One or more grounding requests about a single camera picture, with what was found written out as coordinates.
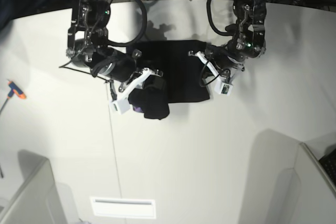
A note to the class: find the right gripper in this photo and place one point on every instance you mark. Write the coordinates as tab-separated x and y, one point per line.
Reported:
122	67

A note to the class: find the orange handled screwdriver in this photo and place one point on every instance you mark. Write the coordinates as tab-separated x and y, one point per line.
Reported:
14	90

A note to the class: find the black keyboard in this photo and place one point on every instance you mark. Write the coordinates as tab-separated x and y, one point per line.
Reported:
329	166

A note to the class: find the black T-shirt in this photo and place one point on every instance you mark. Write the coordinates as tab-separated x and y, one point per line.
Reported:
180	72

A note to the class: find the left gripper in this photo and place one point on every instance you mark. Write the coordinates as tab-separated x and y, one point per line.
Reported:
216	63

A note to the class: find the white bin right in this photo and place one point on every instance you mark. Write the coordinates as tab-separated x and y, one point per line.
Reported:
311	194

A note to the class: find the white bin left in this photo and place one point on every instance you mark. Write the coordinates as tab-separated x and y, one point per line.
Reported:
28	190

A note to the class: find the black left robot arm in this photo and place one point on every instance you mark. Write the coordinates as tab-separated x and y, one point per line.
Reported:
247	41

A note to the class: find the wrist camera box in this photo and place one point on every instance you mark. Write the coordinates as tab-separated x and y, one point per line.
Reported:
119	106
223	88

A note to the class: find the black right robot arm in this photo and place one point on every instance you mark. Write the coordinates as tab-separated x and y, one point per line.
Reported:
88	46

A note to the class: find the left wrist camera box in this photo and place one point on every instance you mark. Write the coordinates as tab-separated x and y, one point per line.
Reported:
223	88

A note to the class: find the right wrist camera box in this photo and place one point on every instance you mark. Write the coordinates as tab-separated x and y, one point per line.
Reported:
119	106

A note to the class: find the white bin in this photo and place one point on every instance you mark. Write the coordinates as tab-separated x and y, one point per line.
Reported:
28	190
311	194

